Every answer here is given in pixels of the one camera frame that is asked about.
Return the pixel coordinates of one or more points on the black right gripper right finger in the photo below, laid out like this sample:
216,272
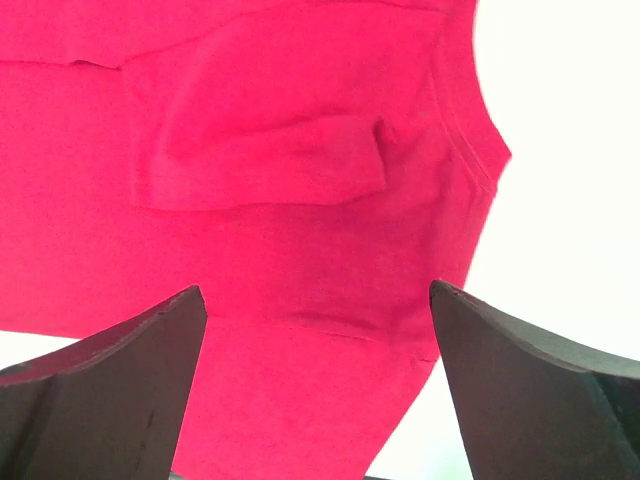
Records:
532,404

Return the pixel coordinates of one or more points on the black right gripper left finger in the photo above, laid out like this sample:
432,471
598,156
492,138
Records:
109,406

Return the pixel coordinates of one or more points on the magenta t shirt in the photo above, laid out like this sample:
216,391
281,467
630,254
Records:
311,165

